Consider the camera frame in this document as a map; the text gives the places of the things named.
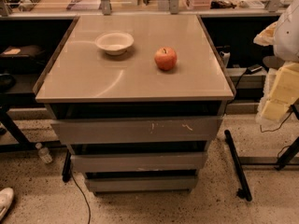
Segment white shoe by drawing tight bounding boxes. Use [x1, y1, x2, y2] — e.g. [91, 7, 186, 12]
[0, 188, 14, 220]

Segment black table leg left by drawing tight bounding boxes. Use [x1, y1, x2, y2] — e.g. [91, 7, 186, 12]
[0, 105, 33, 150]

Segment grey drawer cabinet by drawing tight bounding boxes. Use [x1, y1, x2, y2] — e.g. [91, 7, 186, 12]
[34, 15, 235, 180]

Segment black floor stand bar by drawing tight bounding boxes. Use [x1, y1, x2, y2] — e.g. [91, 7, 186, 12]
[224, 130, 252, 202]

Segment black floor cable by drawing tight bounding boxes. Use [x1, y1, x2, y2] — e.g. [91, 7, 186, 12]
[70, 171, 93, 224]

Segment black power adapter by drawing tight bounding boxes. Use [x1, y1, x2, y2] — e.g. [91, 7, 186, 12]
[246, 64, 263, 75]

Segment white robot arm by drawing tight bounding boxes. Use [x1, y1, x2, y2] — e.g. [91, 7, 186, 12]
[253, 0, 299, 125]

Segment clear plastic bottle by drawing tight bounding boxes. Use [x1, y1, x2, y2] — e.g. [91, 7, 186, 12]
[36, 143, 53, 164]

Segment grey drawer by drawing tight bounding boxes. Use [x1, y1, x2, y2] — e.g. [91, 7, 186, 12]
[85, 175, 198, 192]
[51, 116, 222, 145]
[71, 152, 207, 173]

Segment dark side table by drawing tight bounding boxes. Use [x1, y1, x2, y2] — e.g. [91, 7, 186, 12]
[263, 56, 284, 70]

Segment red apple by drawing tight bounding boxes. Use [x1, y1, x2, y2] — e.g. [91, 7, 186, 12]
[154, 47, 178, 71]

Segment white bowl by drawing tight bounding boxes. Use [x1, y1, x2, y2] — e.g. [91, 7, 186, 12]
[95, 32, 134, 55]

